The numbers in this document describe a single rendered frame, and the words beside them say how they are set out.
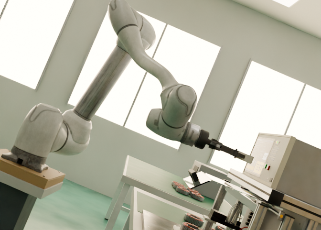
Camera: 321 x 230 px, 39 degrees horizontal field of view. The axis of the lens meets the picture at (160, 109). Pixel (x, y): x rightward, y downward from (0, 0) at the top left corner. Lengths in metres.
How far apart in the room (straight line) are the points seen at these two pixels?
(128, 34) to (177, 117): 0.49
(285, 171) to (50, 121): 0.99
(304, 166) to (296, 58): 5.24
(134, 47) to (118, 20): 0.14
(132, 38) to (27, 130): 0.60
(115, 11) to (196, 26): 4.69
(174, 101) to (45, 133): 0.66
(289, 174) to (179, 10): 5.15
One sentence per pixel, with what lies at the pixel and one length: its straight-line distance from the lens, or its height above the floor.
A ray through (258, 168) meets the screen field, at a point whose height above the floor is 1.16.
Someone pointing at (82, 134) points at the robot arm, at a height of 0.99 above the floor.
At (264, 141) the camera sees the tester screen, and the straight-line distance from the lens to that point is 1.99.
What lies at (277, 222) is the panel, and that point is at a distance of 1.87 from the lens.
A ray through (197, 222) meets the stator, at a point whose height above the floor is 0.77.
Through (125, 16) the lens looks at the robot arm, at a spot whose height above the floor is 1.54.
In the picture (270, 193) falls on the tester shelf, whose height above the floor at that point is 1.10.
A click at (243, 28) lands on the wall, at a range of 6.77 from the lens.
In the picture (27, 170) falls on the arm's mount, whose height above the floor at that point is 0.79.
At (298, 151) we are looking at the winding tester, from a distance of 1.73.
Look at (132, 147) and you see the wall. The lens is 6.46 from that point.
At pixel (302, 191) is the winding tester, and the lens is 1.75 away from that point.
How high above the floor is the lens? 1.15
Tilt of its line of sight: 2 degrees up
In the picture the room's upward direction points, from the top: 23 degrees clockwise
